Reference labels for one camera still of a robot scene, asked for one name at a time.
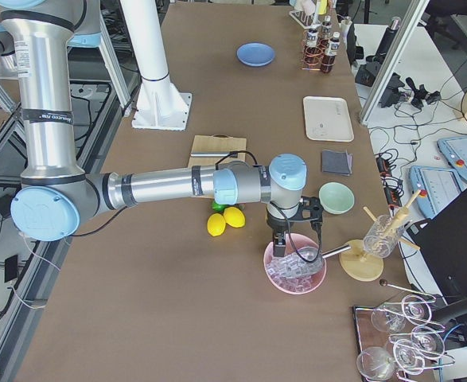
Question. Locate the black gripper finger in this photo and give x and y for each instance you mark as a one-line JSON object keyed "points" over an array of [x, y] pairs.
{"points": [[279, 246]]}

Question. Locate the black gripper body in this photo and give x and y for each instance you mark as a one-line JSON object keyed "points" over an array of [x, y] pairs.
{"points": [[276, 224]]}

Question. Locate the blue plate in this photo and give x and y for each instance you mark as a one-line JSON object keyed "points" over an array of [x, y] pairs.
{"points": [[255, 54]]}

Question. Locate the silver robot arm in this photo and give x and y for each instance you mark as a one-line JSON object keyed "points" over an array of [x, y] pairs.
{"points": [[63, 186]]}

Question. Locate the green bowl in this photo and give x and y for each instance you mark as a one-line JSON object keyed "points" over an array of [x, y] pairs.
{"points": [[336, 198]]}

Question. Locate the pink ice bowl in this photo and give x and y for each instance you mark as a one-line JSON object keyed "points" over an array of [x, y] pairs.
{"points": [[290, 273]]}

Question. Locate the metal ice scoop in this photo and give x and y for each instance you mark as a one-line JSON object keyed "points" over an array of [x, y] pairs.
{"points": [[311, 260]]}

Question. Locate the yellow lemon far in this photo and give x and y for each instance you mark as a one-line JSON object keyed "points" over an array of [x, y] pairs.
{"points": [[234, 217]]}

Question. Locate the yellow lemon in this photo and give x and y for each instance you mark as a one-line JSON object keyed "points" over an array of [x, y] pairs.
{"points": [[234, 217], [216, 225]]}

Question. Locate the grey folded cloth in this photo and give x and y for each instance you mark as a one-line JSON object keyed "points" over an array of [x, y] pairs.
{"points": [[336, 162]]}

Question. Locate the yellow lemon near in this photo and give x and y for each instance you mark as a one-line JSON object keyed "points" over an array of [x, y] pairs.
{"points": [[216, 225]]}

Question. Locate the wooden cup tree stand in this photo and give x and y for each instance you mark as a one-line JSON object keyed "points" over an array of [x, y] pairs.
{"points": [[361, 266]]}

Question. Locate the green lime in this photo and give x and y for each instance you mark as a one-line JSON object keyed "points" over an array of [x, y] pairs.
{"points": [[217, 207]]}

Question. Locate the clear glass mug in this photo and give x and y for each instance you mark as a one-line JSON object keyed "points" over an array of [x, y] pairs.
{"points": [[379, 240]]}

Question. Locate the cream rabbit tray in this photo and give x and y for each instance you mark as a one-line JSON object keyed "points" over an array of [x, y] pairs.
{"points": [[327, 119]]}

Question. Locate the wooden cutting board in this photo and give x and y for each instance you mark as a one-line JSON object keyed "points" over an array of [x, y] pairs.
{"points": [[214, 143]]}

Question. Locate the teach pendant near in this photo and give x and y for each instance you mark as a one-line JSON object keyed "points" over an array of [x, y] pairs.
{"points": [[440, 187]]}

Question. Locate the wine glass rack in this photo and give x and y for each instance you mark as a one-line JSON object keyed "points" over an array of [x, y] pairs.
{"points": [[399, 340]]}

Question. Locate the dark tea bottle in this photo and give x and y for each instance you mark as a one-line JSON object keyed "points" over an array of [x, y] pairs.
{"points": [[311, 51], [330, 53], [326, 28]]}

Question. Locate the copper wire bottle rack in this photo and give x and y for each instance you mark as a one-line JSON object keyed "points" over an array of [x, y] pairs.
{"points": [[319, 53]]}

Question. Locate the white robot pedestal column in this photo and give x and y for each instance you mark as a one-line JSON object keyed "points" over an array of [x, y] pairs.
{"points": [[159, 105]]}

